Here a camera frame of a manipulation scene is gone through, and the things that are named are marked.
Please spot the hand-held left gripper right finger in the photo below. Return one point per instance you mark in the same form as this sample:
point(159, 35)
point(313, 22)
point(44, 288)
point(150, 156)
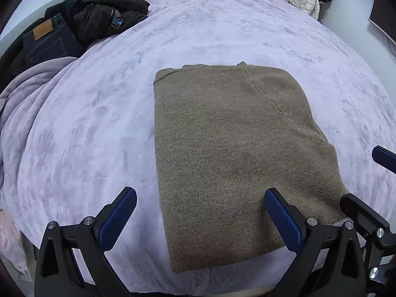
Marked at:
point(284, 222)

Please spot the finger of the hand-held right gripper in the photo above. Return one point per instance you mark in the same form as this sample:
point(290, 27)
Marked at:
point(385, 159)
point(365, 215)

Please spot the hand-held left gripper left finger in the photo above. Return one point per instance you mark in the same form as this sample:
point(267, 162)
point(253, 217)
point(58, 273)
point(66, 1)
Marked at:
point(119, 219)

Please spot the brown knit sweater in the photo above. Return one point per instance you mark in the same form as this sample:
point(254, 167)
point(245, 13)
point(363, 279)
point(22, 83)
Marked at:
point(232, 145)

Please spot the lavender plush bed blanket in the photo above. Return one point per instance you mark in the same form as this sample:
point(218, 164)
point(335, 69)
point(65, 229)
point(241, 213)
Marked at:
point(108, 114)

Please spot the floral plastic bag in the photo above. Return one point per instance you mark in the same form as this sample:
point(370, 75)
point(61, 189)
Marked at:
point(10, 241)

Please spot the grey fleece throw blanket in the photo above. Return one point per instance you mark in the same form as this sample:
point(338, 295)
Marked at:
point(24, 83)

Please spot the dark blue jeans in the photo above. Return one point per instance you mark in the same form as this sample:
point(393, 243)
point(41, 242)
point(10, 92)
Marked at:
point(46, 46)

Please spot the black padded jacket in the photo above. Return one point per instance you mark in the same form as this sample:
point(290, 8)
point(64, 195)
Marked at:
point(92, 15)

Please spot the dark wall screen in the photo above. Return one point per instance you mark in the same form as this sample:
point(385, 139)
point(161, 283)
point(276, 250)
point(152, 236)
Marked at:
point(385, 21)

